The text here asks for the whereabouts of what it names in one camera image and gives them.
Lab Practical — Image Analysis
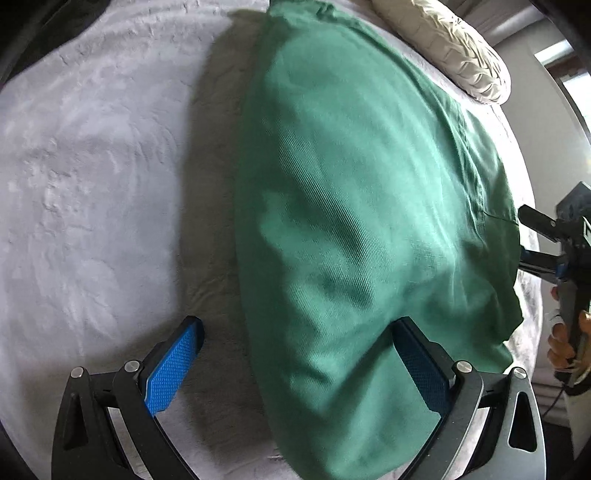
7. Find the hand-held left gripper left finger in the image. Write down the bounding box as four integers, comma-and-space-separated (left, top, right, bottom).
51, 316, 205, 480

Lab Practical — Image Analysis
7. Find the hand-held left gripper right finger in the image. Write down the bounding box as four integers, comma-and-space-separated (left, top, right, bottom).
392, 316, 548, 480

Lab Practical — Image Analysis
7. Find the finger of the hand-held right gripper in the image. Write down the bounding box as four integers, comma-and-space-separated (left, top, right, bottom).
519, 247, 561, 282
517, 204, 561, 243

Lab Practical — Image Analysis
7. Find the green garment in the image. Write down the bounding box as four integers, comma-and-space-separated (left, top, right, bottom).
233, 0, 525, 480

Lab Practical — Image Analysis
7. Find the person's right hand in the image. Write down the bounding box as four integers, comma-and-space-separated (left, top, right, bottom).
546, 286, 578, 372

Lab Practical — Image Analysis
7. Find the cream quilted pillow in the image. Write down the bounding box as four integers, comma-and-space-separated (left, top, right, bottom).
369, 0, 511, 104

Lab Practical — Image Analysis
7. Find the light grey fleece blanket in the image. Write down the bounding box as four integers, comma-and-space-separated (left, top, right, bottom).
0, 0, 546, 480

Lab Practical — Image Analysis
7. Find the white window frame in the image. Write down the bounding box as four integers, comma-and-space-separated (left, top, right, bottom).
533, 34, 591, 167

